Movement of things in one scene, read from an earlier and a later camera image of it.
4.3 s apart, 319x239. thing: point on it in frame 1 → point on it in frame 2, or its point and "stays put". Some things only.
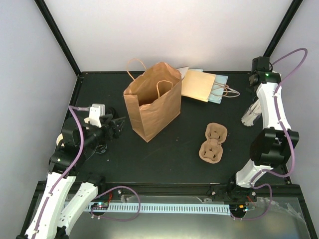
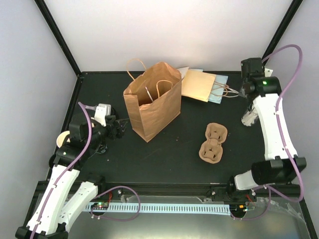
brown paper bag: [153, 98] stays put
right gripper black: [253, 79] → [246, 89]
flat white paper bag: [183, 71] stays put
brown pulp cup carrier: [211, 151] stays put
